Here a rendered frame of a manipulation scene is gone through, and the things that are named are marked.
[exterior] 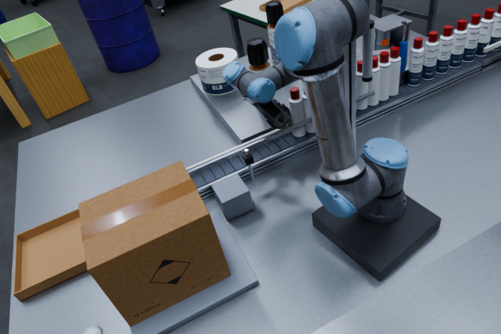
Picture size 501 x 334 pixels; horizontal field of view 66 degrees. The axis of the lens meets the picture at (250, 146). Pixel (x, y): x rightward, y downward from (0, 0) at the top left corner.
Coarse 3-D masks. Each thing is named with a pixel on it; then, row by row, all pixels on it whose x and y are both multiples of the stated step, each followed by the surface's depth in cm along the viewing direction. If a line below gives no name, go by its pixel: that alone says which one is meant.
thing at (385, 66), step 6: (384, 54) 145; (384, 60) 147; (384, 66) 147; (390, 66) 148; (384, 72) 149; (390, 72) 150; (384, 78) 150; (384, 84) 152; (384, 90) 154; (384, 96) 155
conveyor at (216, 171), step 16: (464, 64) 168; (432, 80) 163; (400, 96) 158; (272, 144) 148; (288, 144) 146; (224, 160) 145; (240, 160) 144; (256, 160) 142; (192, 176) 141; (208, 176) 140; (224, 176) 139
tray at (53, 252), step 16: (48, 224) 138; (64, 224) 140; (80, 224) 138; (16, 240) 133; (32, 240) 136; (48, 240) 135; (64, 240) 134; (80, 240) 132; (16, 256) 127; (32, 256) 130; (48, 256) 129; (64, 256) 128; (80, 256) 127; (16, 272) 123; (32, 272) 125; (48, 272) 124; (64, 272) 119; (80, 272) 122; (16, 288) 118; (32, 288) 117
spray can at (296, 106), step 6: (294, 90) 136; (294, 96) 137; (300, 96) 140; (294, 102) 138; (300, 102) 139; (294, 108) 140; (300, 108) 140; (294, 114) 141; (300, 114) 142; (294, 120) 143; (300, 120) 143; (294, 132) 147; (300, 132) 146
